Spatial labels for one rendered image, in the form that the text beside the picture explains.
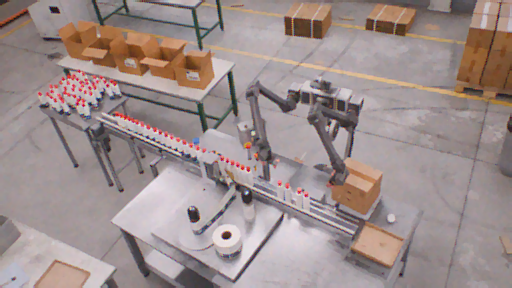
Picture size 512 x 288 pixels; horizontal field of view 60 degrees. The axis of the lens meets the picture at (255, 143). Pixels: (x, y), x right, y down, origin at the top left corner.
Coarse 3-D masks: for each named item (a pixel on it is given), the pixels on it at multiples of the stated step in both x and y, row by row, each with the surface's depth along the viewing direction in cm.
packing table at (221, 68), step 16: (64, 64) 566; (80, 64) 562; (224, 64) 531; (128, 80) 525; (144, 80) 521; (160, 80) 518; (176, 80) 515; (128, 96) 607; (176, 96) 498; (192, 96) 489; (192, 112) 564
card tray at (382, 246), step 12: (372, 228) 333; (360, 240) 326; (372, 240) 325; (384, 240) 324; (396, 240) 324; (360, 252) 317; (372, 252) 318; (384, 252) 317; (396, 252) 316; (384, 264) 309
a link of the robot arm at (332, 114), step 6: (318, 102) 311; (312, 108) 312; (318, 108) 309; (324, 108) 315; (312, 114) 307; (324, 114) 316; (330, 114) 318; (336, 114) 322; (342, 114) 327; (354, 114) 331; (312, 120) 309; (336, 120) 326; (342, 120) 326; (348, 120) 328; (354, 120) 329
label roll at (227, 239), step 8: (224, 224) 325; (216, 232) 320; (224, 232) 320; (232, 232) 319; (216, 240) 315; (224, 240) 314; (232, 240) 314; (240, 240) 317; (216, 248) 317; (224, 248) 311; (232, 248) 313; (240, 248) 320; (224, 256) 318; (232, 256) 318
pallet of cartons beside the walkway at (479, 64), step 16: (480, 0) 565; (496, 0) 561; (480, 16) 536; (496, 16) 532; (480, 32) 518; (496, 32) 511; (464, 48) 548; (480, 48) 531; (496, 48) 523; (464, 64) 552; (480, 64) 543; (496, 64) 534; (464, 80) 565; (480, 80) 564; (496, 80) 546
